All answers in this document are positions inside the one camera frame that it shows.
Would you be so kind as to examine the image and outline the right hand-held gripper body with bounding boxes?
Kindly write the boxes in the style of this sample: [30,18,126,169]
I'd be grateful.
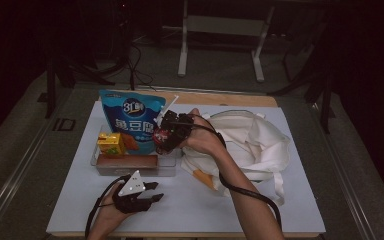
[153,95,194,153]

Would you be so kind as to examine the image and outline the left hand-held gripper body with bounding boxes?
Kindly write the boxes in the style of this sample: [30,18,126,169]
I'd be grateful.
[112,169,151,214]

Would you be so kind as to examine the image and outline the clear plastic container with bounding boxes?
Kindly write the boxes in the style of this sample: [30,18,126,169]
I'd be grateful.
[90,124,178,178]

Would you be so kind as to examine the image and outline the red round tin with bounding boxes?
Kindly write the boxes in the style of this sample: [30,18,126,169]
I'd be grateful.
[152,128,172,148]

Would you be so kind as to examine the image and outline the brown box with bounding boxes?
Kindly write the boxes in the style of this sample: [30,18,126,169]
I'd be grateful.
[95,153,160,177]

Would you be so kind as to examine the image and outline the blue snack bag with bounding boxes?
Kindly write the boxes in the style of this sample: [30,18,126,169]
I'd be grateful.
[98,89,167,156]

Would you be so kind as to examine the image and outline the yellow drink carton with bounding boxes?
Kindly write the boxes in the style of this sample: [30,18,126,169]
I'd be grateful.
[96,132,127,157]

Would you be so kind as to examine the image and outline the white tote bag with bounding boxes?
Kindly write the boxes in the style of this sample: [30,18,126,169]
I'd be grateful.
[180,109,292,207]

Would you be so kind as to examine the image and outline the person's right hand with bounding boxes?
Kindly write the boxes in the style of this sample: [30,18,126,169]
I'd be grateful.
[179,108,228,158]

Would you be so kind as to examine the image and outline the person's left hand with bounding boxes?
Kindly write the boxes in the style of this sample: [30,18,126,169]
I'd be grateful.
[91,184,128,234]

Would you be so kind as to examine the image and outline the white table mat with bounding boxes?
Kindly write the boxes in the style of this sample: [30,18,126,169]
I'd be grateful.
[45,100,326,234]

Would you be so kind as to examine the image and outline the wooden table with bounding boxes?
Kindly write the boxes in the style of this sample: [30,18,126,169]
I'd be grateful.
[45,89,326,239]

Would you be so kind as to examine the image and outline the white metal stand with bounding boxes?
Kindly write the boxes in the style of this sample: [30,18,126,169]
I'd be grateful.
[177,0,276,83]

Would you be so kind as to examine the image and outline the black tripod stand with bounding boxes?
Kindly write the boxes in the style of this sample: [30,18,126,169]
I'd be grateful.
[44,49,116,119]

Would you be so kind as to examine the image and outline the black metal stand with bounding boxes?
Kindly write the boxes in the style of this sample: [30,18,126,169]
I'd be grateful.
[268,33,336,134]

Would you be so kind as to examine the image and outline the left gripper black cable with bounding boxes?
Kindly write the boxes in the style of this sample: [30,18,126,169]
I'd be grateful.
[84,174,128,239]

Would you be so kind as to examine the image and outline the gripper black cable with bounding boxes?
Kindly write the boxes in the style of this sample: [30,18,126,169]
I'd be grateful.
[169,120,283,232]
[84,174,128,239]

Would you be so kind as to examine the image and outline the black floor cables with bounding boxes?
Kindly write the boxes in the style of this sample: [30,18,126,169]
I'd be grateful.
[125,43,158,92]

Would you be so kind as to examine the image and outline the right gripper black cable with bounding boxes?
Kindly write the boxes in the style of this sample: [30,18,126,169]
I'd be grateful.
[169,120,283,232]

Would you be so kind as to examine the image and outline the metal floor rail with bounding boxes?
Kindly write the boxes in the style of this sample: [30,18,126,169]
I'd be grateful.
[0,109,64,234]
[308,103,378,240]

